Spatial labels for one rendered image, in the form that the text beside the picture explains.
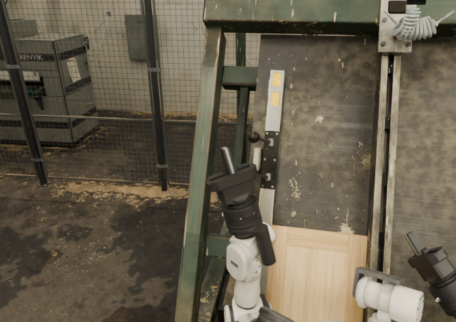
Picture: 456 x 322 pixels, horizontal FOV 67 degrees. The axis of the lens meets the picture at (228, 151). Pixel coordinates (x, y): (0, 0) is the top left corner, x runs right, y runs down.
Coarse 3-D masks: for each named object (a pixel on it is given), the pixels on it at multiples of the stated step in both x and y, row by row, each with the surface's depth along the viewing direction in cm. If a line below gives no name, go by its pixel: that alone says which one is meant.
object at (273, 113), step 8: (272, 72) 122; (280, 72) 122; (272, 88) 122; (280, 88) 121; (280, 96) 121; (280, 104) 120; (272, 112) 121; (280, 112) 120; (272, 120) 120; (280, 120) 120; (272, 128) 120; (264, 192) 118; (272, 192) 118; (264, 200) 118; (272, 200) 117; (264, 208) 117; (272, 208) 117; (264, 216) 117; (272, 216) 117; (264, 272) 115; (264, 280) 115; (264, 288) 114
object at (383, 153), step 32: (384, 0) 112; (416, 0) 97; (384, 32) 111; (384, 64) 113; (384, 96) 112; (384, 128) 111; (384, 160) 113; (384, 192) 112; (384, 224) 109; (384, 256) 107
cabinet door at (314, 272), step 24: (288, 240) 117; (312, 240) 116; (336, 240) 114; (360, 240) 113; (288, 264) 116; (312, 264) 115; (336, 264) 114; (360, 264) 112; (288, 288) 116; (312, 288) 114; (336, 288) 113; (288, 312) 115; (312, 312) 113; (336, 312) 112; (360, 312) 111
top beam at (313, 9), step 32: (224, 0) 122; (256, 0) 120; (288, 0) 118; (320, 0) 116; (352, 0) 114; (448, 0) 109; (256, 32) 128; (288, 32) 125; (320, 32) 123; (352, 32) 120; (448, 32) 114
